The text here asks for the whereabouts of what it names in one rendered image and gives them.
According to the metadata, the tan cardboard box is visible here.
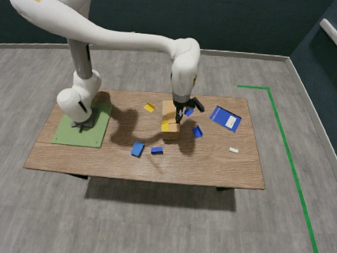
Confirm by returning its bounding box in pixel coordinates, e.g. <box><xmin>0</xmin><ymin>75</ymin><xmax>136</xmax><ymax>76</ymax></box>
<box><xmin>162</xmin><ymin>100</ymin><xmax>180</xmax><ymax>140</ymax></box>

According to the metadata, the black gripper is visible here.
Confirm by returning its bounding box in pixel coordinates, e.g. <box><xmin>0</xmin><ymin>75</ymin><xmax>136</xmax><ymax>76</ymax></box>
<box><xmin>173</xmin><ymin>99</ymin><xmax>188</xmax><ymax>123</ymax></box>

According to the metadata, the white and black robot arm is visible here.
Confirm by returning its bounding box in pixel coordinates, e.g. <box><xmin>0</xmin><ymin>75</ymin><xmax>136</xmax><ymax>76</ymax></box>
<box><xmin>10</xmin><ymin>0</ymin><xmax>200</xmax><ymax>132</ymax></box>

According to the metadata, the blue notebook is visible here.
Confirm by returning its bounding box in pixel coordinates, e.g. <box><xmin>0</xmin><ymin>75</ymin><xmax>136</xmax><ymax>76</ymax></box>
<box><xmin>209</xmin><ymin>106</ymin><xmax>242</xmax><ymax>133</ymax></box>

